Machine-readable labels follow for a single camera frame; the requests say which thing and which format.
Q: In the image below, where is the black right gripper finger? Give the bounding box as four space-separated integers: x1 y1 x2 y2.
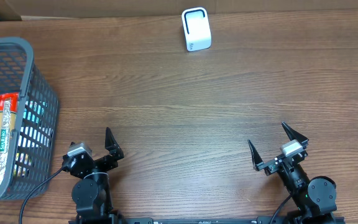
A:
247 139 264 170
282 121 309 146

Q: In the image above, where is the teal snack bar packet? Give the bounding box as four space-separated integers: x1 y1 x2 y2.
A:
23 101 48 124

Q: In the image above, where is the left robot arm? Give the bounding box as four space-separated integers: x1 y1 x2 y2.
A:
62 128 125 223

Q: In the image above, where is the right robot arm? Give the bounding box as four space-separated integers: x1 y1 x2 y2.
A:
247 121 344 223

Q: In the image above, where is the white barcode scanner stand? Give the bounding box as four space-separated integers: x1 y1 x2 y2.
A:
181 7 212 52

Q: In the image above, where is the grey plastic mesh basket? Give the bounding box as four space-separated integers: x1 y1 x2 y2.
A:
0 37 60 201

